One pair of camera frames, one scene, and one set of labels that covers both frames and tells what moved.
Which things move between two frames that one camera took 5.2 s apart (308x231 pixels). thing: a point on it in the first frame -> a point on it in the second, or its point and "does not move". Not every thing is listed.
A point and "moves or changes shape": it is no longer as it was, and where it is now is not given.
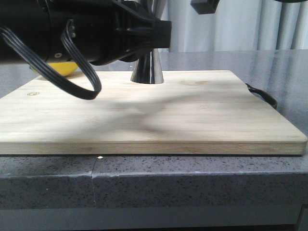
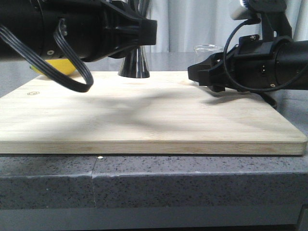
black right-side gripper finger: (204, 6) -> (281, 64)
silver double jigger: (148, 69) moves or changes shape
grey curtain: (237, 25) does not move
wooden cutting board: (191, 113) does not move
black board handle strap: (264, 95) does not move
